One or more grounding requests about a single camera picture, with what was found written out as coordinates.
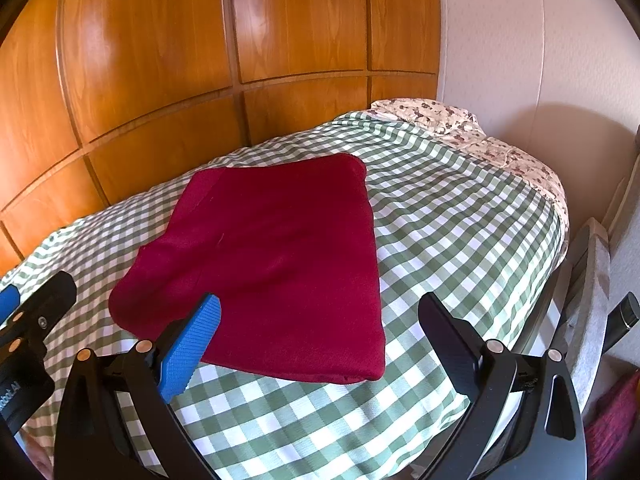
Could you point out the grey chair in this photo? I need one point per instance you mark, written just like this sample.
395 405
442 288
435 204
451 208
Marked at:
590 280

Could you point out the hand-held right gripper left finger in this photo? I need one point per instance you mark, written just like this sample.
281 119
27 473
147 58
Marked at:
190 350

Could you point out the green checked blanket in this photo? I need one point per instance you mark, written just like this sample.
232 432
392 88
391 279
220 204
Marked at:
450 220

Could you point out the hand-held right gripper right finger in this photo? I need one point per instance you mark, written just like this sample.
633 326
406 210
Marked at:
445 340

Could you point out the red knitted garment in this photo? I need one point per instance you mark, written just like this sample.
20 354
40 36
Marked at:
280 260

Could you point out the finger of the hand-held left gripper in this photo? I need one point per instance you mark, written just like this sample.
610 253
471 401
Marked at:
52 300
9 302

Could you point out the purple cloth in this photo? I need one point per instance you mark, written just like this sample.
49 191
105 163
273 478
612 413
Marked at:
617 420

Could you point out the wooden panelled wardrobe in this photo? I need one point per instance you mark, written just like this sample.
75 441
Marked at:
150 60

